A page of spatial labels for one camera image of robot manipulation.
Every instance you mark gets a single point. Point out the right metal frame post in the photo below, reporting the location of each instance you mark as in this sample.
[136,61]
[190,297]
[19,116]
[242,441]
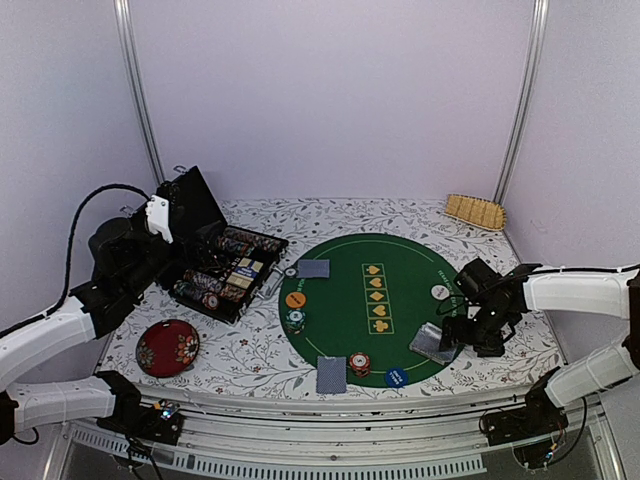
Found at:
[531,67]

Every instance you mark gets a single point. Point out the left metal frame post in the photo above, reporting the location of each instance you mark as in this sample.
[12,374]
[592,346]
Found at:
[125,28]

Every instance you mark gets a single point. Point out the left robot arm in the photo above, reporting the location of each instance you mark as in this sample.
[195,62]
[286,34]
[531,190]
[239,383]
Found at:
[81,315]

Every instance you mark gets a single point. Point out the yellow playing card box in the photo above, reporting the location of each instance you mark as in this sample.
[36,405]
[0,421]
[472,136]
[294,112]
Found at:
[244,273]

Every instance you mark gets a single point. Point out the orange big blind button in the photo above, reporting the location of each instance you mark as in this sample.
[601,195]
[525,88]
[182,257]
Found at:
[295,300]

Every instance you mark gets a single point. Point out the red five chip stack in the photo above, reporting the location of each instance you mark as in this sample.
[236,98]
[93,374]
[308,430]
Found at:
[210,301]

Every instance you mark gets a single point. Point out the black poker chip case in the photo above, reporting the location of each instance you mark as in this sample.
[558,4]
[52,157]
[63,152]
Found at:
[205,248]

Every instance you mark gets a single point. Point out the dealt cards front edge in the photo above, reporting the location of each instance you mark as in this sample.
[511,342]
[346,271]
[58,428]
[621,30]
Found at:
[331,375]

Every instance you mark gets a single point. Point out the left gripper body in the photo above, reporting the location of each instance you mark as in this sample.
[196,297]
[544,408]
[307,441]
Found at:
[141,276]

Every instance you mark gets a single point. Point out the grey playing card deck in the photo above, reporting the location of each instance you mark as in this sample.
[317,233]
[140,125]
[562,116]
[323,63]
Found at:
[426,343]

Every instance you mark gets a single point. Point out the dealt cards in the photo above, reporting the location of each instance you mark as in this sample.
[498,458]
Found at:
[313,268]

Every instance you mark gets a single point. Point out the white dealer button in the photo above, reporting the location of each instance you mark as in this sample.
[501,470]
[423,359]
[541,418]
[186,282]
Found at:
[440,292]

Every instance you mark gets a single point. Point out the woven bamboo tray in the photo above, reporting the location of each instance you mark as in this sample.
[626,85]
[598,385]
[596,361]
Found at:
[476,211]

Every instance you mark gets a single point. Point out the green chip stack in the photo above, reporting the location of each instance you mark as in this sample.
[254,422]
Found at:
[294,321]

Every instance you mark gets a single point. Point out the blue small blind button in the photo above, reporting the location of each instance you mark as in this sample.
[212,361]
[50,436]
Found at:
[396,377]

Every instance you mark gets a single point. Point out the metal frame post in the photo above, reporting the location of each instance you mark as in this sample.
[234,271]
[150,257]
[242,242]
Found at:
[125,28]
[531,67]

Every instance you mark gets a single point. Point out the red floral plate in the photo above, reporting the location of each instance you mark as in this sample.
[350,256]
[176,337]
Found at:
[167,348]

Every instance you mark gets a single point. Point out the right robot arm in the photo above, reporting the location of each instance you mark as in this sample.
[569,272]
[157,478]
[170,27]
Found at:
[563,293]

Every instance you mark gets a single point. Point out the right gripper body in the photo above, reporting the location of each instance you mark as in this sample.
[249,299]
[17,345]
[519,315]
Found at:
[484,333]

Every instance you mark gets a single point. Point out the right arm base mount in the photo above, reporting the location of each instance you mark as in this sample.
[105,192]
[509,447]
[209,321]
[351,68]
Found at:
[530,430]

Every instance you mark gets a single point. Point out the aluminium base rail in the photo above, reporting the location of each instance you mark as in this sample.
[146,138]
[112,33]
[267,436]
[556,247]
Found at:
[438,437]

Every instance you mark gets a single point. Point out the green round poker mat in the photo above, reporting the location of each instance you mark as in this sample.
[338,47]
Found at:
[377,297]

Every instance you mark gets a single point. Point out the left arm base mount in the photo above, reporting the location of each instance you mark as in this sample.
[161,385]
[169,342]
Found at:
[161,423]

